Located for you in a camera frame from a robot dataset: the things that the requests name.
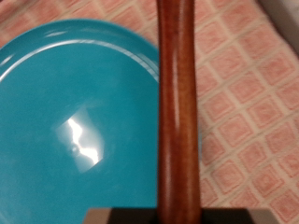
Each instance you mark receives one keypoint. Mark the pink checkered cloth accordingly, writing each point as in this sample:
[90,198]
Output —
[249,109]

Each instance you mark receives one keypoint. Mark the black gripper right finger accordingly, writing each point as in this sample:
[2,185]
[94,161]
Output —
[236,216]

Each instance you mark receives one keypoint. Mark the teal plastic plate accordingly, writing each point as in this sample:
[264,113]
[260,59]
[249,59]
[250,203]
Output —
[78,93]

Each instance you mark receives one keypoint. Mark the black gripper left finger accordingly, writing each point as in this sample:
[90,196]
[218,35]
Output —
[124,216]

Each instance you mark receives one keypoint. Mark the brown wooden spoon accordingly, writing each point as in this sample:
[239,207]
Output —
[177,109]

